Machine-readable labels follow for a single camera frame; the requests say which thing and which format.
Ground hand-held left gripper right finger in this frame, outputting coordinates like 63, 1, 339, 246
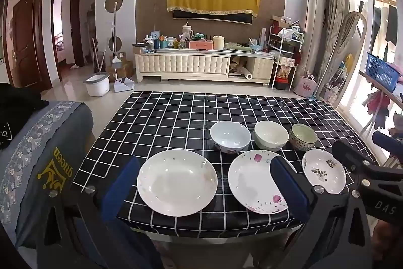
270, 156, 375, 269

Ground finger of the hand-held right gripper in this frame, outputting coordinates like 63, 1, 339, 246
372, 132, 403, 162
332, 140, 383, 191

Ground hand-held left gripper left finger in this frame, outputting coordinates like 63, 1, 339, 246
35, 156, 141, 269

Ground small white figure-print plate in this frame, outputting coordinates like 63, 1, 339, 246
301, 148, 347, 195

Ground white plate with pink petals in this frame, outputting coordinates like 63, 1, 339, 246
228, 150, 298, 214

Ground patterned ceramic bowl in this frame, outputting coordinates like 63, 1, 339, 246
289, 123, 318, 151

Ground plain white plate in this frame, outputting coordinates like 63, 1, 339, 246
137, 149, 218, 217

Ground cream white bowl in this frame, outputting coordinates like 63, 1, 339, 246
254, 121, 289, 152

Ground bluish white bowl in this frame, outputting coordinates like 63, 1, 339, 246
210, 121, 252, 154

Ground red hanging clothes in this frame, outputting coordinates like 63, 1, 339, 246
367, 91, 391, 131

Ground blue plastic basket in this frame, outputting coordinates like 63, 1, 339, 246
366, 52, 402, 93

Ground pink bag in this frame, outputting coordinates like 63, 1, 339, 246
297, 74, 318, 98

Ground black white-grid tablecloth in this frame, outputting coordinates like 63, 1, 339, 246
71, 91, 389, 238

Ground grey embroidered chair cover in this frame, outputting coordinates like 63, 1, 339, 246
0, 100, 95, 269

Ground arched standing mirror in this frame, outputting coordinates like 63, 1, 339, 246
315, 11, 367, 106

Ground white dustpan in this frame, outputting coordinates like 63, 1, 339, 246
113, 77, 135, 92

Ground white mop bucket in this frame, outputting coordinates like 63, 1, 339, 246
83, 74, 111, 97

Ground cardboard box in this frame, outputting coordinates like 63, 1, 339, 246
109, 51, 134, 80

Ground standing air conditioner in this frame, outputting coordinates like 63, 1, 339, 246
296, 0, 326, 90

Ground cream tufted television cabinet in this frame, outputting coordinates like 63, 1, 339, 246
134, 48, 276, 87

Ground white flat mop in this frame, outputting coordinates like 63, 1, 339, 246
107, 1, 123, 59

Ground beige patterned curtain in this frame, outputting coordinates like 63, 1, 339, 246
321, 0, 346, 90

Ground pink storage box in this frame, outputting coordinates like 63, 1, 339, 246
189, 39, 212, 49

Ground white tumbler with straw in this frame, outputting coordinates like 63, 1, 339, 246
181, 22, 193, 41

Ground brown wooden door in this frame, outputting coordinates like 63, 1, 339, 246
3, 0, 52, 91

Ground black television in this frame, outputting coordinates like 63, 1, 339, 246
173, 9, 253, 25

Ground white wire shelf rack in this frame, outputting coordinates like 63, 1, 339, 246
270, 28, 304, 91

